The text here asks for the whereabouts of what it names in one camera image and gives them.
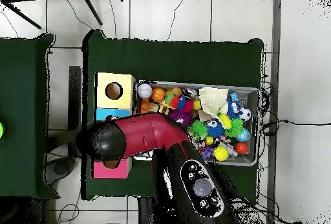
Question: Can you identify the wooden three-hole box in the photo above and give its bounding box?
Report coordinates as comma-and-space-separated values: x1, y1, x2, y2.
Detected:
91, 72, 136, 179

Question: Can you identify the shallow clear mesh bin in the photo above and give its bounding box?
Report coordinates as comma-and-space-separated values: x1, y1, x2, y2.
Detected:
130, 80, 261, 167

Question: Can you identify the wooden toy burger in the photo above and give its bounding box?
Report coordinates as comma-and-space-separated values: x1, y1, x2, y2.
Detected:
154, 104, 170, 116

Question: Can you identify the orange basketball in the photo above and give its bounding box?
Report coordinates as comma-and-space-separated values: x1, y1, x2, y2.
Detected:
151, 87, 166, 102

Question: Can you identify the white baseball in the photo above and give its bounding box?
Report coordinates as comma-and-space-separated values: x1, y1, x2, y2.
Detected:
137, 83, 153, 99

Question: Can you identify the cream waffle cloth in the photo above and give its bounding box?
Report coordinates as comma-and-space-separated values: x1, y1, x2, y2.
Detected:
198, 86, 230, 118

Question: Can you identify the dark green tablecloth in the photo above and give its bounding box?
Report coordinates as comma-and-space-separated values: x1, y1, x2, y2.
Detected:
0, 32, 60, 200
81, 28, 265, 201

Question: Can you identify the yellow ball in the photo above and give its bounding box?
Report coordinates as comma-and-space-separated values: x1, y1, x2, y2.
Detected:
213, 146, 230, 162

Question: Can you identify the black-and-white soccer ball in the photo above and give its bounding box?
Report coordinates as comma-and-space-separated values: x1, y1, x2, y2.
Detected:
239, 107, 252, 122

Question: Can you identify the red-orange ball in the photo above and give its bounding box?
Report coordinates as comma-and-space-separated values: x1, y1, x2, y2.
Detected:
235, 142, 249, 155

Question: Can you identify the black floor stand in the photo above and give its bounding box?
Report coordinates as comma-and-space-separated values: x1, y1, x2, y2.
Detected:
46, 65, 83, 159

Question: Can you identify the grey round floor base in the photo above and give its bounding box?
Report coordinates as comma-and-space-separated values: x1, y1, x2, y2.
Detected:
45, 156, 77, 187

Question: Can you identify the black folding stand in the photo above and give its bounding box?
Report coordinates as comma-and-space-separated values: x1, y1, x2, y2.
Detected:
0, 0, 103, 30

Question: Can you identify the grey floor strip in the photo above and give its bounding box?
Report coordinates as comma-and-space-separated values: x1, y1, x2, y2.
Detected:
266, 0, 283, 224

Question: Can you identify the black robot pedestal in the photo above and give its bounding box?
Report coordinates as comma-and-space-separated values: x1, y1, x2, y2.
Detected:
138, 196, 156, 224

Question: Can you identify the black power cable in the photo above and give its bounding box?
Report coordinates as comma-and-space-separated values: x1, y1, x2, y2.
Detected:
262, 118, 331, 135

